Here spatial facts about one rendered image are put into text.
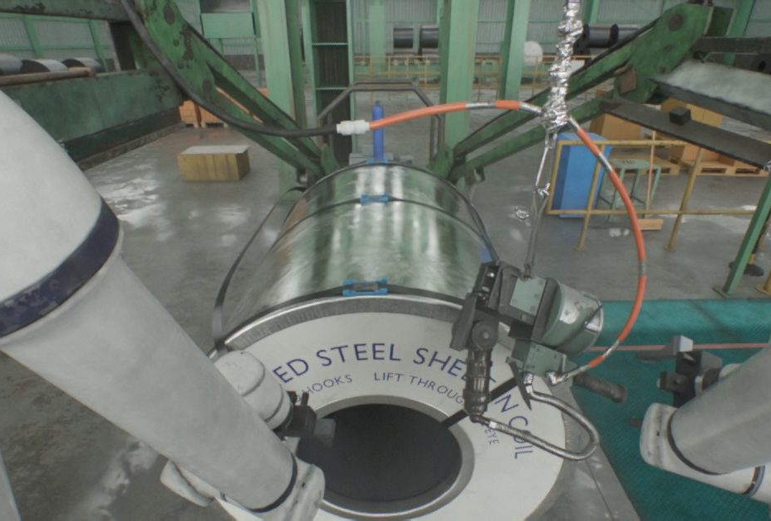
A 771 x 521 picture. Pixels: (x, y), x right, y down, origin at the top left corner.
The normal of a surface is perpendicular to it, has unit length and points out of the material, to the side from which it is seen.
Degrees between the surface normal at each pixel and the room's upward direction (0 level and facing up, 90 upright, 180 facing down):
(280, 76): 90
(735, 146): 34
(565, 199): 93
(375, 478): 3
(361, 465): 16
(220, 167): 90
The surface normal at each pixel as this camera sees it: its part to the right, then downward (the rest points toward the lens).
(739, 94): -0.76, -0.49
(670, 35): -0.93, 0.18
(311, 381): 0.00, 0.46
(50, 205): 0.97, -0.05
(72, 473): 0.00, -0.89
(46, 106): 1.00, 0.00
